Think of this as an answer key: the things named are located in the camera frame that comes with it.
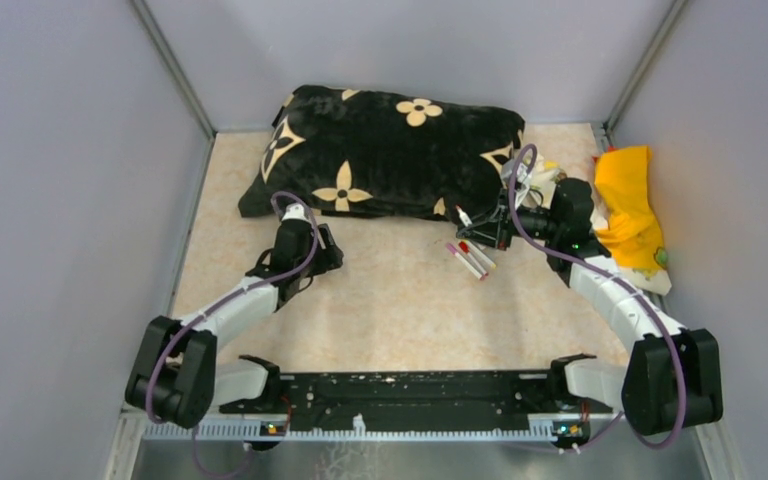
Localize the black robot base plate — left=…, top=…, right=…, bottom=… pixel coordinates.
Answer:
left=219, top=370, right=610, bottom=434

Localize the white pen brown cap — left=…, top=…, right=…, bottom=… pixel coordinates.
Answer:
left=455, top=205, right=473, bottom=227

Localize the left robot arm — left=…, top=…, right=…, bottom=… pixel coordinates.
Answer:
left=124, top=219, right=344, bottom=429

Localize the yellow cloth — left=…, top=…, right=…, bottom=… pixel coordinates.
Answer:
left=594, top=145, right=668, bottom=279

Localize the aluminium frame rail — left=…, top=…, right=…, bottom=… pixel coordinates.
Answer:
left=102, top=370, right=723, bottom=480

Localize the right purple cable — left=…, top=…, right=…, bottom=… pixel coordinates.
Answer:
left=505, top=143, right=689, bottom=452

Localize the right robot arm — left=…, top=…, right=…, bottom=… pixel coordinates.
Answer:
left=454, top=178, right=724, bottom=436

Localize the white patterned cloth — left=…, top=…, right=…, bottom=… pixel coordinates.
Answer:
left=531, top=154, right=567, bottom=196

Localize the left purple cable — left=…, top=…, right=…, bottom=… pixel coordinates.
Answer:
left=143, top=191, right=322, bottom=480

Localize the black floral pillow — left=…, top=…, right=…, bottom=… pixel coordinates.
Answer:
left=237, top=85, right=526, bottom=222

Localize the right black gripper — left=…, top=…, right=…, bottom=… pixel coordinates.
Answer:
left=458, top=187, right=563, bottom=251

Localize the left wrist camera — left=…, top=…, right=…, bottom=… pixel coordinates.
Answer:
left=281, top=203, right=310, bottom=223

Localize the purple cable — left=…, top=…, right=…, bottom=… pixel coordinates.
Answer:
left=505, top=143, right=689, bottom=452
left=143, top=191, right=322, bottom=480

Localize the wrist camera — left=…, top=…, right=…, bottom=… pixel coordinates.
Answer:
left=281, top=203, right=310, bottom=223
left=500, top=160, right=532, bottom=207

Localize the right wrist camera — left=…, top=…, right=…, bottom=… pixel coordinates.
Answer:
left=500, top=160, right=532, bottom=207

